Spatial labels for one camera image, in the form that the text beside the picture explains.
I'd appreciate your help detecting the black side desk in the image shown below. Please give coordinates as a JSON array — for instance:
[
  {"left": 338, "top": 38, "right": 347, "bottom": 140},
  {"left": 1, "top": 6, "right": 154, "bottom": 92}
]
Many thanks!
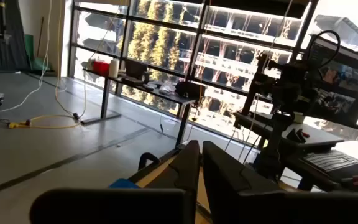
[{"left": 81, "top": 67, "right": 206, "bottom": 147}]

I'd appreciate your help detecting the green board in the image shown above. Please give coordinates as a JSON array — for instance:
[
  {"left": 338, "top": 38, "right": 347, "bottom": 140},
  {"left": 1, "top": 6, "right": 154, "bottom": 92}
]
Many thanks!
[{"left": 23, "top": 33, "right": 53, "bottom": 73}]

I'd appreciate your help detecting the white paper towel roll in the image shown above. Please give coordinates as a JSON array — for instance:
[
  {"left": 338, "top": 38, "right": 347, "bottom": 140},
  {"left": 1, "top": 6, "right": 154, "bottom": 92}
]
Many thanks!
[{"left": 108, "top": 58, "right": 120, "bottom": 78}]

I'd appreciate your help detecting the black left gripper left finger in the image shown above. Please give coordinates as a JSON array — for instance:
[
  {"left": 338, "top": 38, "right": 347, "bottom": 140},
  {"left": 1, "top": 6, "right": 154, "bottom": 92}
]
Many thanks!
[{"left": 29, "top": 139, "right": 201, "bottom": 224}]

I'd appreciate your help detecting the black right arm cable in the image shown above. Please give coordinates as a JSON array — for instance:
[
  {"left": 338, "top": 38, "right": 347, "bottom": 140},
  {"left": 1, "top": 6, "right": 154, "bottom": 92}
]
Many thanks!
[{"left": 305, "top": 29, "right": 342, "bottom": 71}]

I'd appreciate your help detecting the wooden stick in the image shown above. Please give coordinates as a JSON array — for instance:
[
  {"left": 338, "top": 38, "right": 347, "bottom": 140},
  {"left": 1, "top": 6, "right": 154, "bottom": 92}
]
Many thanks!
[{"left": 35, "top": 16, "right": 45, "bottom": 59}]

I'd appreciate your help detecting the black frame handle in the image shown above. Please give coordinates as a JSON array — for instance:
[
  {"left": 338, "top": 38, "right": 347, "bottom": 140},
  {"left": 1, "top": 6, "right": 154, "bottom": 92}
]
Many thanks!
[{"left": 137, "top": 151, "right": 161, "bottom": 172}]

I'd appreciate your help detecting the black bag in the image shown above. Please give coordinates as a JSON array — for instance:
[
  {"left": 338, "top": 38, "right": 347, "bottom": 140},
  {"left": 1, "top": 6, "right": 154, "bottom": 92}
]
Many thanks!
[{"left": 175, "top": 81, "right": 206, "bottom": 99}]

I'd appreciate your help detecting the black keyboard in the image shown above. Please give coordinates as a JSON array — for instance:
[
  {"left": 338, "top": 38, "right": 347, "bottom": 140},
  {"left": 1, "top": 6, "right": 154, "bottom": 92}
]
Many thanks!
[{"left": 301, "top": 150, "right": 358, "bottom": 180}]

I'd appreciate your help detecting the clear plastic bag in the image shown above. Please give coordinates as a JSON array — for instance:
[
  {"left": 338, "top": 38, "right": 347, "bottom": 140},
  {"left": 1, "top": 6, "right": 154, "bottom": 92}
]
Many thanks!
[{"left": 158, "top": 83, "right": 177, "bottom": 96}]

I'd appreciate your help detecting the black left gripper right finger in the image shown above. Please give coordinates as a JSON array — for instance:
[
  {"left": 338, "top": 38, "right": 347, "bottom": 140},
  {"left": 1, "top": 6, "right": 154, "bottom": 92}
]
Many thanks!
[{"left": 201, "top": 140, "right": 358, "bottom": 224}]

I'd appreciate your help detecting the black aluminium table frame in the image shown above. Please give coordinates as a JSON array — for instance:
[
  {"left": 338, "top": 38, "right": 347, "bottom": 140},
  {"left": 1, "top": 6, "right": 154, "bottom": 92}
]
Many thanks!
[{"left": 127, "top": 145, "right": 183, "bottom": 185}]

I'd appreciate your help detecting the white cable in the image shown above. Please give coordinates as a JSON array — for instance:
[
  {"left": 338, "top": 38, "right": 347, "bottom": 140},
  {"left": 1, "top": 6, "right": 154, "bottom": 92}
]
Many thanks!
[{"left": 0, "top": 0, "right": 53, "bottom": 116}]

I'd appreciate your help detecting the blue plastic basket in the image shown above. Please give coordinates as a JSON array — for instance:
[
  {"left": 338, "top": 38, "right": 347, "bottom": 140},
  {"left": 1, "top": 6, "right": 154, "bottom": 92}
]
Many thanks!
[{"left": 109, "top": 177, "right": 141, "bottom": 189}]

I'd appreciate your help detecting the black window frame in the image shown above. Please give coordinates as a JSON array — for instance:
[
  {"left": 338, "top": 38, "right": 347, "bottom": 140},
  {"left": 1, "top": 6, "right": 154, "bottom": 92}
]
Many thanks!
[{"left": 68, "top": 0, "right": 323, "bottom": 147}]

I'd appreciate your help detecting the yellow extension cord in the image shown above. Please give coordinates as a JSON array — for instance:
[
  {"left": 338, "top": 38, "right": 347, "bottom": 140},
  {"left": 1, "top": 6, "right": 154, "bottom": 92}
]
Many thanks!
[{"left": 7, "top": 0, "right": 82, "bottom": 130}]

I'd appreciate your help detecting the black computer monitor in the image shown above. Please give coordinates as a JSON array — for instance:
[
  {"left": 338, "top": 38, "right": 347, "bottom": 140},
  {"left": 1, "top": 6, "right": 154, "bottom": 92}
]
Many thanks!
[{"left": 303, "top": 34, "right": 358, "bottom": 135}]

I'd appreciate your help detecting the red container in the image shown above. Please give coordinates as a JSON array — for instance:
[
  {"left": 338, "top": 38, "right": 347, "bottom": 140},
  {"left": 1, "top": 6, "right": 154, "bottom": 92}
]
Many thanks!
[{"left": 92, "top": 60, "right": 111, "bottom": 77}]

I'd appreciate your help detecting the black laptop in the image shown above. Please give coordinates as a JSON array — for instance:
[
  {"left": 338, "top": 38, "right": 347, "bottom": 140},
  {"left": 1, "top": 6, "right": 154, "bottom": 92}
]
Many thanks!
[{"left": 124, "top": 58, "right": 151, "bottom": 86}]

